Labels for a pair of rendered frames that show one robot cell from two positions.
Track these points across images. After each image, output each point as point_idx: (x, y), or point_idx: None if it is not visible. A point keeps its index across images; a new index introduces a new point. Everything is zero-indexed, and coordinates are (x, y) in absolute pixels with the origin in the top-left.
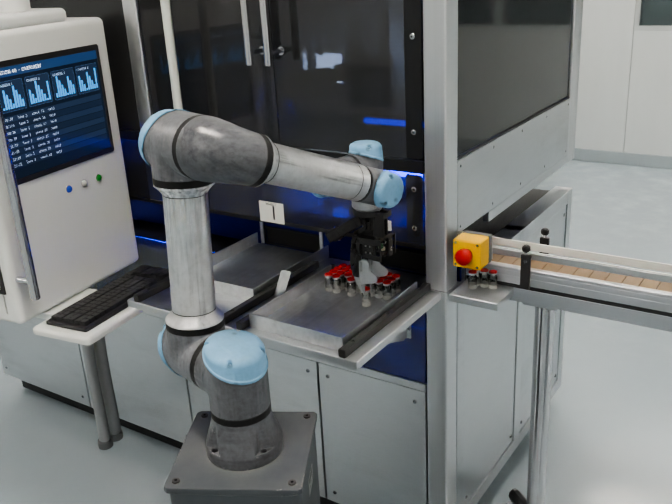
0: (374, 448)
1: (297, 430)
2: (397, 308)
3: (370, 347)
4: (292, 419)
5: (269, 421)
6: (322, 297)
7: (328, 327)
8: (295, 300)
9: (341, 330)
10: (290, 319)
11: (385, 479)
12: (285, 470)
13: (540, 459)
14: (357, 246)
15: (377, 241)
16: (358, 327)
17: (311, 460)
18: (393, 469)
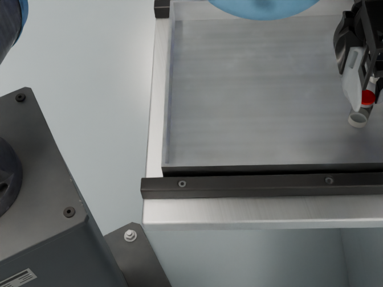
0: (370, 234)
1: (29, 221)
2: (362, 184)
3: (206, 216)
4: (54, 199)
5: None
6: (333, 45)
7: (234, 113)
8: (293, 19)
9: (236, 137)
10: (226, 50)
11: (363, 265)
12: None
13: None
14: (357, 16)
15: (374, 44)
16: (222, 167)
17: (26, 266)
18: (370, 270)
